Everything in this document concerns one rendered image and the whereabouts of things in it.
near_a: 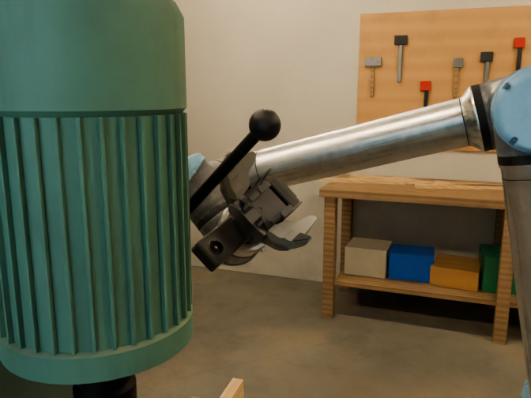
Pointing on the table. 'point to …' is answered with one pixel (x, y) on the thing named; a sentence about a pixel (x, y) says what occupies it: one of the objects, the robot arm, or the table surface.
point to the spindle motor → (93, 189)
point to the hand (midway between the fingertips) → (265, 199)
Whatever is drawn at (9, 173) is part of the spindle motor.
